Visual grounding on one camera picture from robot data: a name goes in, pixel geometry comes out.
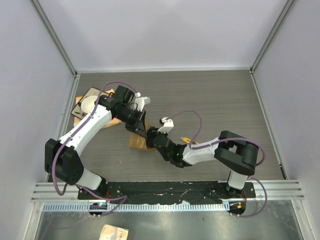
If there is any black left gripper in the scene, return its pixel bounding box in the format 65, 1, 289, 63
116, 107, 148, 139

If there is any brown cardboard express box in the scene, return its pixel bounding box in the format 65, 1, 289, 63
129, 132, 157, 152

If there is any yellow utility knife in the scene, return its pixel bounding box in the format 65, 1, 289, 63
179, 136, 199, 145

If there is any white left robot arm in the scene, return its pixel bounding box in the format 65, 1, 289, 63
44, 85, 151, 200

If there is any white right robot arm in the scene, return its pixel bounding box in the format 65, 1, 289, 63
146, 127, 259, 198

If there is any orange checkered cloth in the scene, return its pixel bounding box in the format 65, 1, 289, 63
73, 96, 123, 130

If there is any white floral bowl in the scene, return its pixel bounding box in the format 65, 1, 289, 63
80, 95, 98, 114

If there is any floral square plate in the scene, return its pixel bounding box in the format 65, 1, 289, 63
71, 87, 100, 119

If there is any pink paper packet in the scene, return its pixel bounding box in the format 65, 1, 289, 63
99, 224, 129, 240

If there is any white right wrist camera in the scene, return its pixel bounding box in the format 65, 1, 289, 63
157, 117, 174, 134

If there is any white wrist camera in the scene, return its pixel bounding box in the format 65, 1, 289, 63
157, 117, 174, 134
134, 92, 151, 112

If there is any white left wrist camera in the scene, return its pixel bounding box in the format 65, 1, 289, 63
134, 92, 151, 112

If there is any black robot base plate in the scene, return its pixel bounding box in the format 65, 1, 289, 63
77, 181, 256, 205

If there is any white slotted cable duct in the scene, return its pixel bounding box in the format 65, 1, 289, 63
42, 201, 230, 213

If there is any aluminium frame rail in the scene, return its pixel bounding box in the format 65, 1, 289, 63
31, 180, 305, 203

